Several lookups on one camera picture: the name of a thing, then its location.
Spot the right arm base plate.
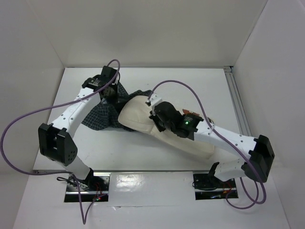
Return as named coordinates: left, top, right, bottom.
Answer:
left=192, top=173, right=238, bottom=200

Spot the dark checked pillowcase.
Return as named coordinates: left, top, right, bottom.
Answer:
left=82, top=83, right=151, bottom=132

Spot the cream pillow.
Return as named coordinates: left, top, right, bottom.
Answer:
left=118, top=95, right=215, bottom=160

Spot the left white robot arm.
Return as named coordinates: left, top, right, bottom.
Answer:
left=38, top=66, right=119, bottom=190

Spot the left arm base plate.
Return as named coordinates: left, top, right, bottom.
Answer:
left=57, top=172, right=111, bottom=203

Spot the aluminium rail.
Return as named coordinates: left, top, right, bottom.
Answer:
left=224, top=66, right=252, bottom=136

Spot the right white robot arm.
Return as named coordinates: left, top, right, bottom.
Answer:
left=146, top=101, right=275, bottom=187

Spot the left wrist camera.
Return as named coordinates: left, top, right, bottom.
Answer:
left=112, top=76, right=120, bottom=86

